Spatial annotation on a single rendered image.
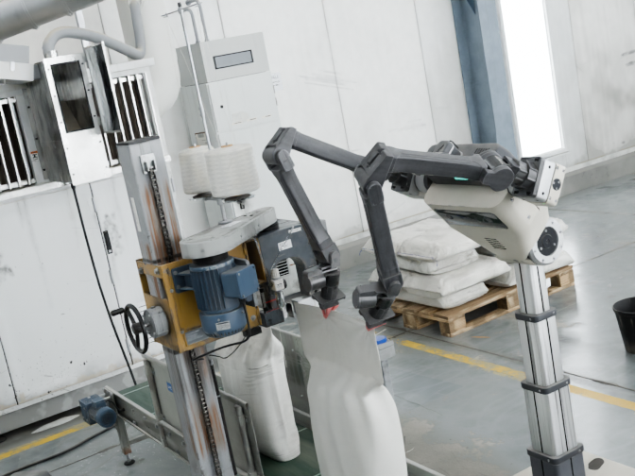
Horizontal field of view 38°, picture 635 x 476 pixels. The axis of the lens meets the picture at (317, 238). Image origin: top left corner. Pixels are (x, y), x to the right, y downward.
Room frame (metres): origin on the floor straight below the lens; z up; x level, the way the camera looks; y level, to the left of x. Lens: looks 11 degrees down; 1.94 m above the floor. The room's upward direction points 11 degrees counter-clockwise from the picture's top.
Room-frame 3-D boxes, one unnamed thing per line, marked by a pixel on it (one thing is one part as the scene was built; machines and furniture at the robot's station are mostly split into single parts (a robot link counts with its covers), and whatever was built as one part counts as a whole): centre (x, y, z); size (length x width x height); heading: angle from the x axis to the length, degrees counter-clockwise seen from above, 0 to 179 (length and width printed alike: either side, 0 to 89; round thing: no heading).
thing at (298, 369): (3.93, 0.17, 0.53); 1.05 x 0.02 x 0.41; 30
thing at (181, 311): (3.21, 0.46, 1.18); 0.34 x 0.25 x 0.31; 120
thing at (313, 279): (2.96, 0.01, 1.24); 0.11 x 0.09 x 0.12; 120
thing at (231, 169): (3.07, 0.24, 1.61); 0.17 x 0.17 x 0.17
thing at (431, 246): (6.00, -0.88, 0.56); 0.66 x 0.42 x 0.15; 120
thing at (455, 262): (6.15, -0.73, 0.44); 0.66 x 0.42 x 0.14; 24
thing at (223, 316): (2.99, 0.36, 1.21); 0.15 x 0.15 x 0.25
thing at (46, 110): (5.44, 1.32, 1.82); 0.51 x 0.27 x 0.71; 30
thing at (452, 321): (6.33, -1.02, 0.07); 1.20 x 0.82 x 0.14; 122
